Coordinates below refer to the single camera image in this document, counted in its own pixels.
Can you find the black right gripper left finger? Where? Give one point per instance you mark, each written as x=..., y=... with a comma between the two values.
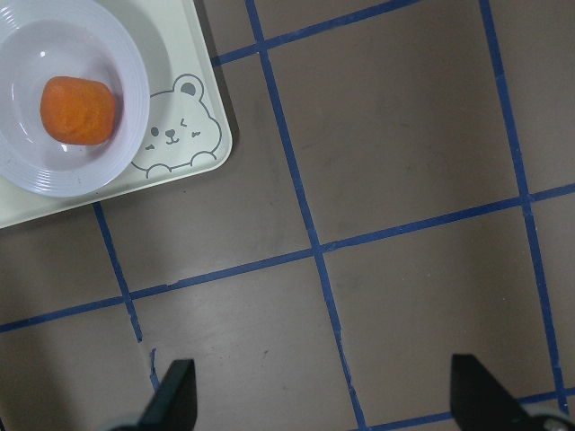
x=174, y=405

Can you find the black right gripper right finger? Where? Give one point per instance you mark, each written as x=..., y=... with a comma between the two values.
x=478, y=401

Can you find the orange fruit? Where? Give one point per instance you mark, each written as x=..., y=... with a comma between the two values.
x=77, y=111

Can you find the cream bear tray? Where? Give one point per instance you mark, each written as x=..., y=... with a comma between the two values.
x=187, y=131

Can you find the white round plate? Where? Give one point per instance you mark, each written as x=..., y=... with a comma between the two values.
x=44, y=39

